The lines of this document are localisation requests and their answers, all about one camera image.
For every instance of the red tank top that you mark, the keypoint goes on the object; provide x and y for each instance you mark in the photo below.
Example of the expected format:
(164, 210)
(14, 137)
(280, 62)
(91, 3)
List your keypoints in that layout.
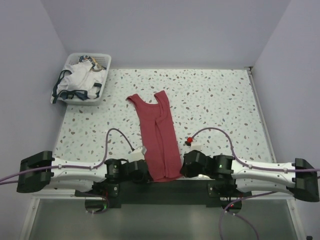
(158, 137)

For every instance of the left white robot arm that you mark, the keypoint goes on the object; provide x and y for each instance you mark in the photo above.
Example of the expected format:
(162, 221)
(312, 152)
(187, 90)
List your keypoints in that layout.
(43, 170)

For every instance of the aluminium front rail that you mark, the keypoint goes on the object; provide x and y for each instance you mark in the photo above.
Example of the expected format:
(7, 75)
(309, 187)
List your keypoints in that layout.
(54, 196)

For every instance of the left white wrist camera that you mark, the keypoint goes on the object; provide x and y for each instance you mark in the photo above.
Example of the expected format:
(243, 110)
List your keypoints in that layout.
(138, 154)

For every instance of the white tank top navy trim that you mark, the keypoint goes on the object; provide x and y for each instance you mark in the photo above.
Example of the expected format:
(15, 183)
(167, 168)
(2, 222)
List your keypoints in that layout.
(79, 81)

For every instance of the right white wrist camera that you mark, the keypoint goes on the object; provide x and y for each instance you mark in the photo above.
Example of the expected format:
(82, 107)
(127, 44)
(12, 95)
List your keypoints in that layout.
(192, 144)

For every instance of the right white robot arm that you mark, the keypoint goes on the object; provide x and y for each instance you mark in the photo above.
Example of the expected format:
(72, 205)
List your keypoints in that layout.
(232, 175)

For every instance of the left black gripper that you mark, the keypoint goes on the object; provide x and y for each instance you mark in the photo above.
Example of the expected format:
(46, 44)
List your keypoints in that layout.
(146, 178)

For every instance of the patterned tank top in basket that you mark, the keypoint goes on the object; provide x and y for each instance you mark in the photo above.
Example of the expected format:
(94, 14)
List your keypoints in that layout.
(94, 63)

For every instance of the white plastic basket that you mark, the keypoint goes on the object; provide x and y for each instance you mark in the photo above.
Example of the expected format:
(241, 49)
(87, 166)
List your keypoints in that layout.
(104, 60)

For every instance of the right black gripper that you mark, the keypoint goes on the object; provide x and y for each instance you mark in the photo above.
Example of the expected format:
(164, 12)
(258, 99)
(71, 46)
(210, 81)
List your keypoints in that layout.
(186, 171)

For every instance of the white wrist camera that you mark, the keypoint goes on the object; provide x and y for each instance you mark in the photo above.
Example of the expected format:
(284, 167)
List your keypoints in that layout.
(192, 144)
(138, 154)

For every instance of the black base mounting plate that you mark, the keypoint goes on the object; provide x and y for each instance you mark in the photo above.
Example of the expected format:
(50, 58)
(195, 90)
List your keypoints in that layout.
(177, 192)

